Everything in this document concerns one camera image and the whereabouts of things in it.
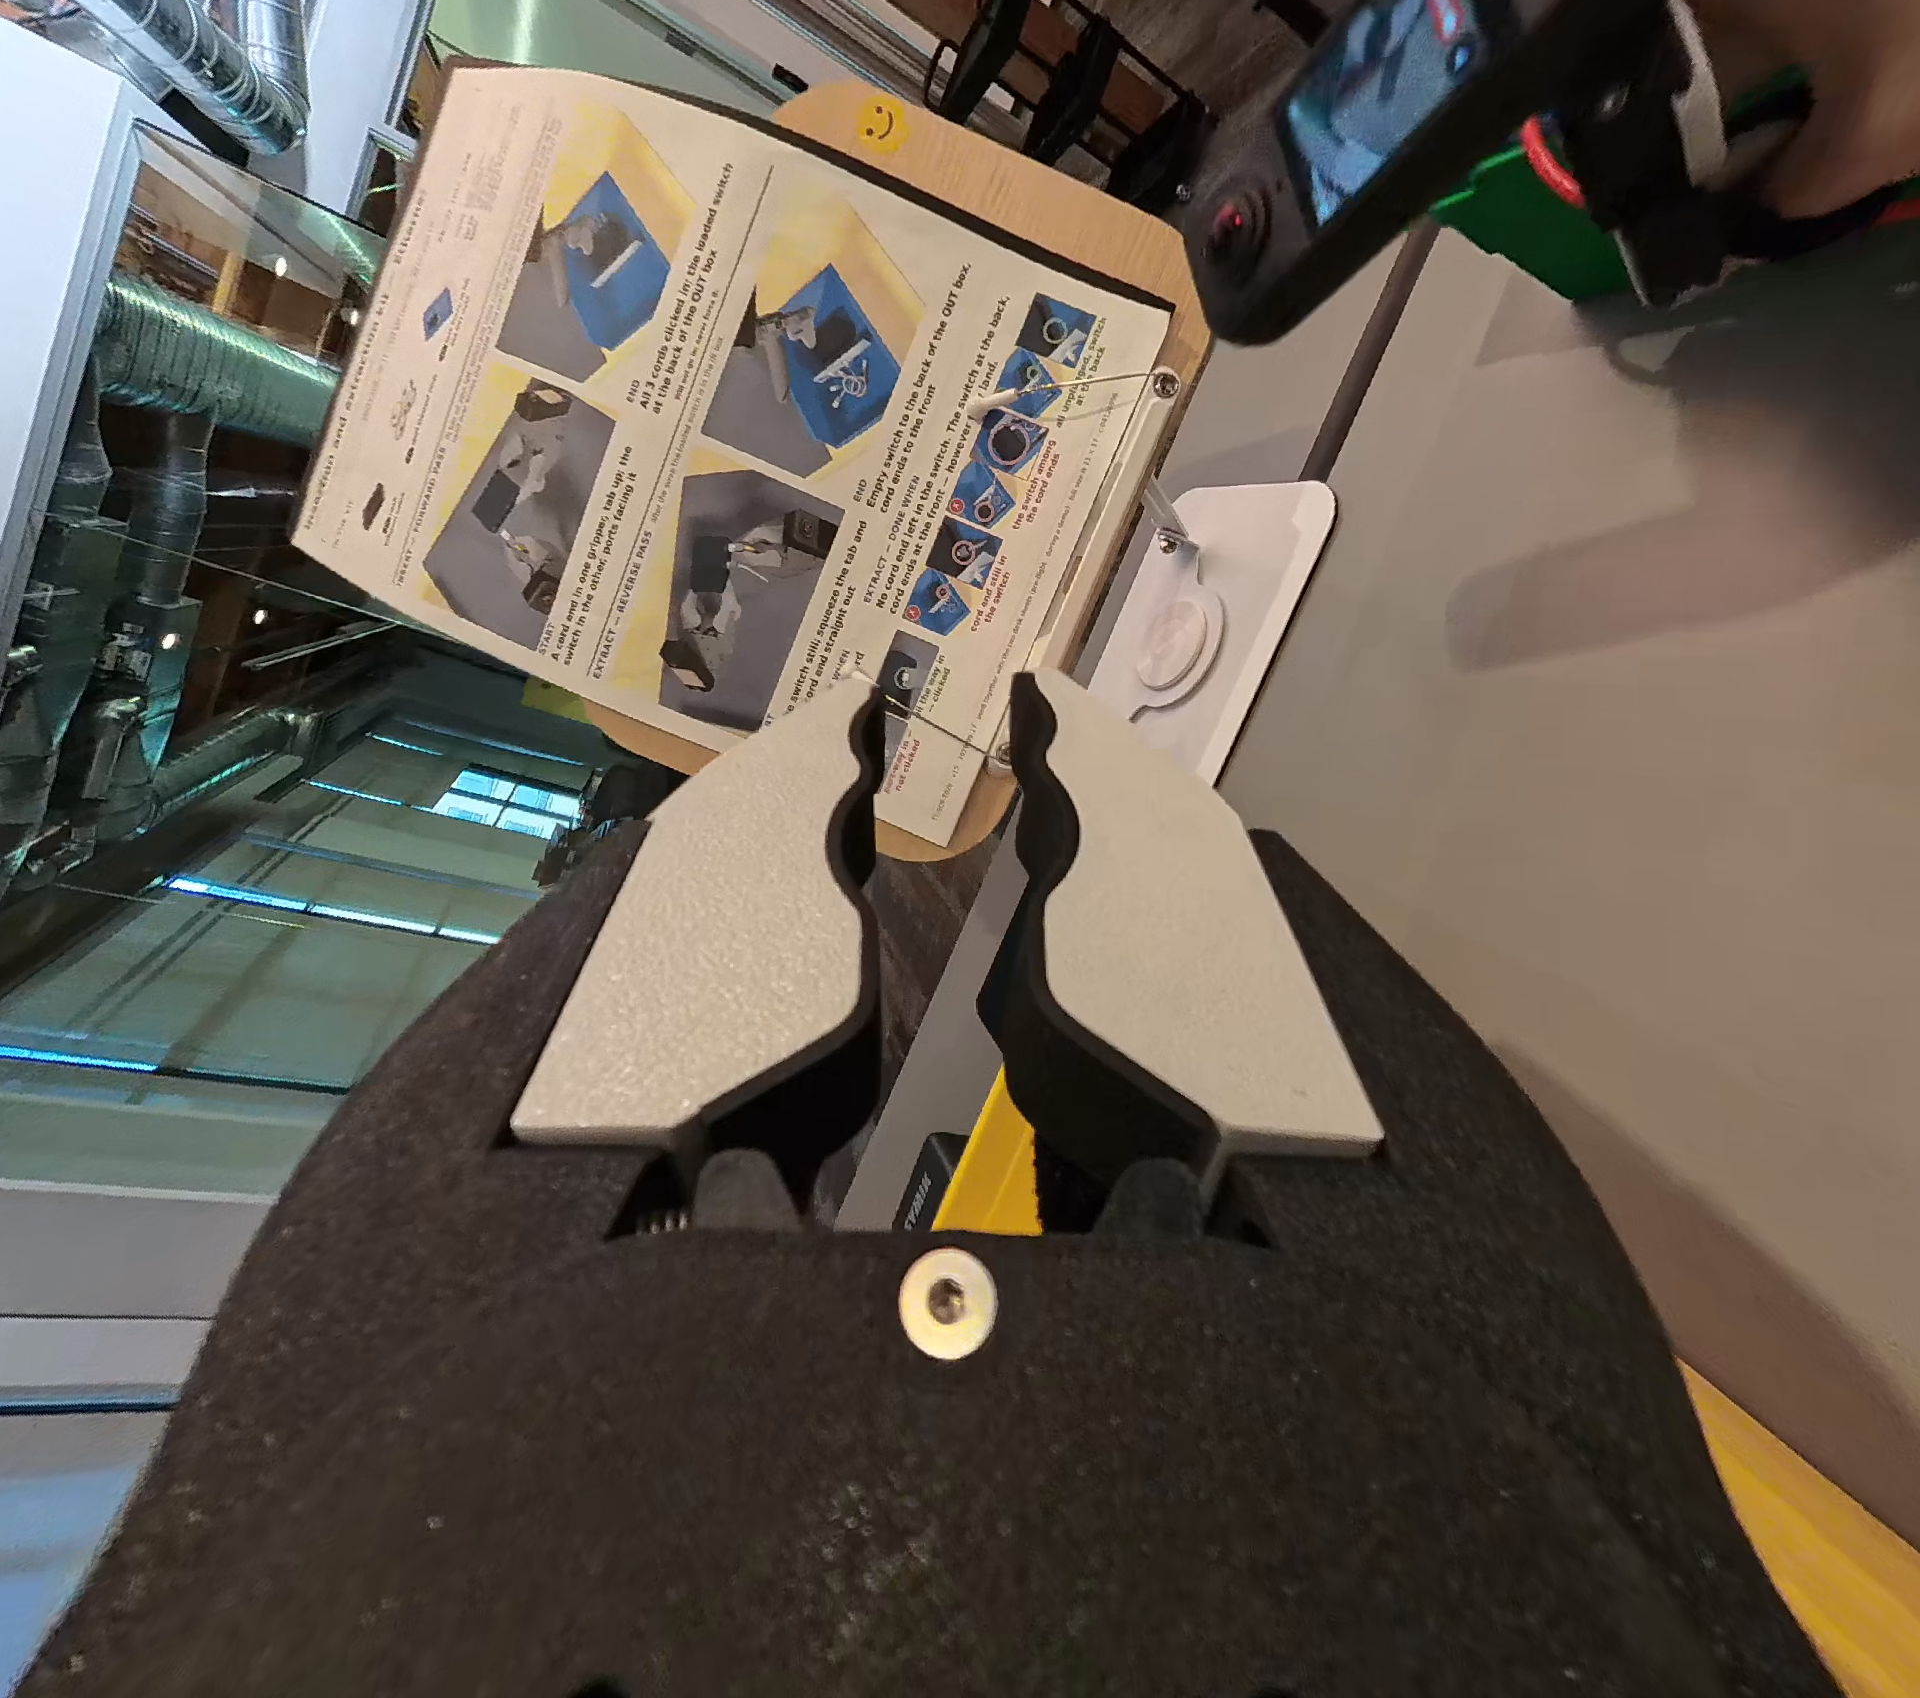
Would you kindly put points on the green plastic bin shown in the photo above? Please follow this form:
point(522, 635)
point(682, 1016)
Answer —
point(1545, 228)

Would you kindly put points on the white stand base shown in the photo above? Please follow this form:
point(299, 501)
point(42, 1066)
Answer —
point(1261, 618)

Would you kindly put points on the yellow plastic bin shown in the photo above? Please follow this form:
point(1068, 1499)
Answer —
point(998, 1158)

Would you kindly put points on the yellow smiley sticker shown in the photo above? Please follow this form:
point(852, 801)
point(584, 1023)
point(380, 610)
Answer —
point(882, 123)

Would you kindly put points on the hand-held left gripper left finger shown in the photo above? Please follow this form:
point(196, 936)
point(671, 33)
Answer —
point(720, 962)

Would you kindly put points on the printed instruction sheet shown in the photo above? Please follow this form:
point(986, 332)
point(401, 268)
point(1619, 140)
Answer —
point(674, 378)

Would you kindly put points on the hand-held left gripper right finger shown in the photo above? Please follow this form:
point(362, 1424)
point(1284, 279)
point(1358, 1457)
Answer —
point(1185, 962)

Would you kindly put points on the black power adapter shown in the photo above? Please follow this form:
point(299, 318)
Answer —
point(932, 1188)

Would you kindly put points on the glass partition wall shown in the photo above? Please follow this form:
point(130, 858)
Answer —
point(225, 978)

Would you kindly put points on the black metal rack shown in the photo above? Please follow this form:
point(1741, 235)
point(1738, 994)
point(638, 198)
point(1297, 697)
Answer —
point(1050, 79)

